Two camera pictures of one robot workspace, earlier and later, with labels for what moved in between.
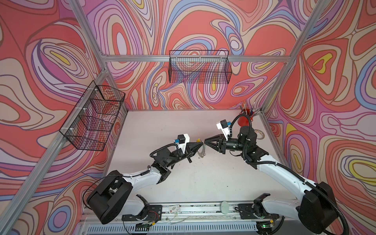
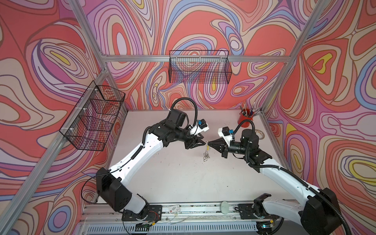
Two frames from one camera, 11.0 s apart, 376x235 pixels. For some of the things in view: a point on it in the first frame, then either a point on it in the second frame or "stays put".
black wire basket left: x=92 y=122 stays put
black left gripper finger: x=194 y=146 → x=198 y=139
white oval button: x=224 y=207 stays put
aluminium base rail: x=194 y=219 stays put
